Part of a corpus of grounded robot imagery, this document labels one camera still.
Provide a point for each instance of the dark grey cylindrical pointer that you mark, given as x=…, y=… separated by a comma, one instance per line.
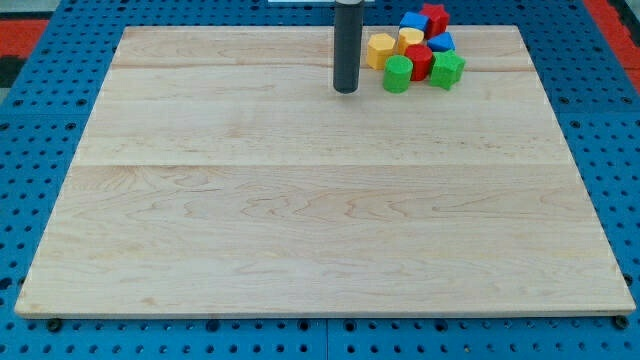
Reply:
x=347, y=45

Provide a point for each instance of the blue triangle block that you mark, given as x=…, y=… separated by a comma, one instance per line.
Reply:
x=442, y=42

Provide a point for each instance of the yellow hexagon block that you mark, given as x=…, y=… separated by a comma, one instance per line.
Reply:
x=379, y=48

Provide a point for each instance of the green cylinder block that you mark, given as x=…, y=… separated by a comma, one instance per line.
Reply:
x=397, y=74

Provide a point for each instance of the yellow cylinder block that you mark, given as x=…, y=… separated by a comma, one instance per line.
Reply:
x=408, y=36

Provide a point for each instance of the blue cube block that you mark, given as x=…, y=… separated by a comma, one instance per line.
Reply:
x=415, y=21

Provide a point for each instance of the red cylinder block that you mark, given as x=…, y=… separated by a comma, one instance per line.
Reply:
x=421, y=57

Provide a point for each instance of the red star block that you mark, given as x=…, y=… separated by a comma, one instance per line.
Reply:
x=438, y=19

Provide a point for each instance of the green star block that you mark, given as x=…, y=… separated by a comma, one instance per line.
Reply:
x=447, y=69

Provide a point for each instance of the light wooden board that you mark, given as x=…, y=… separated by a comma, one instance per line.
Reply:
x=219, y=175

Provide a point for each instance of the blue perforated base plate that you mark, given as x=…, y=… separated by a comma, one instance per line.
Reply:
x=44, y=113

